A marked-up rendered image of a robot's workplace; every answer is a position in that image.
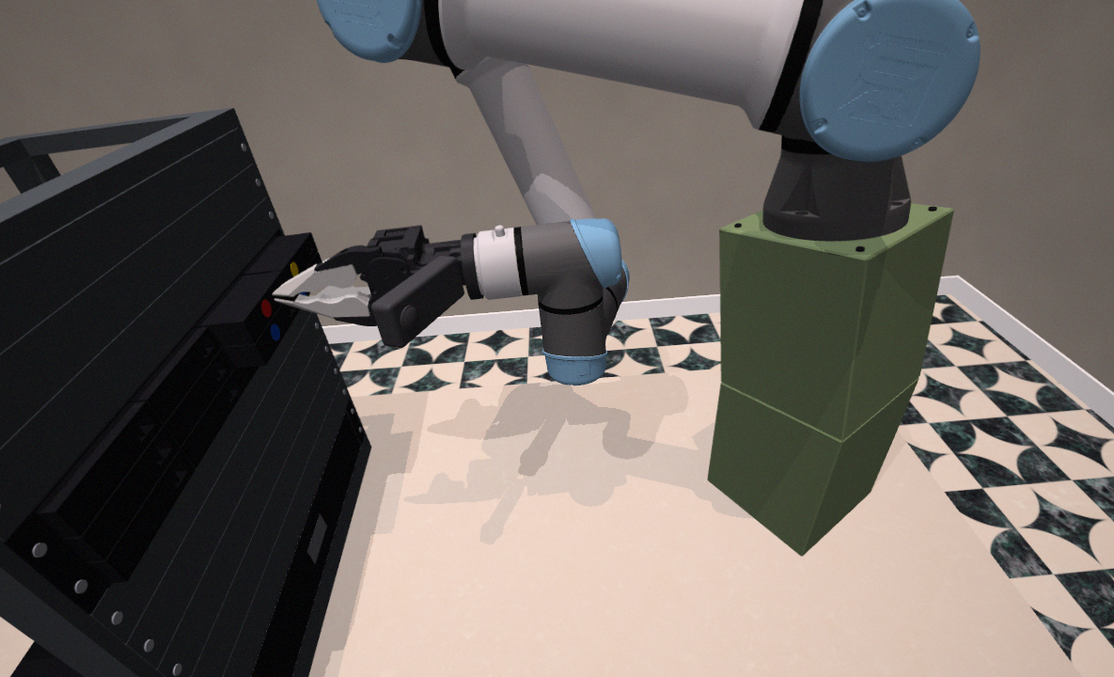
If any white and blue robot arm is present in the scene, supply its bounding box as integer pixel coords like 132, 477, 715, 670
317, 0, 981, 386

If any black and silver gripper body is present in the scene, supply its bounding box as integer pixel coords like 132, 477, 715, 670
360, 226, 483, 306

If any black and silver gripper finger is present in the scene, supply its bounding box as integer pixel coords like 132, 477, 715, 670
273, 245, 384, 298
274, 286, 377, 326

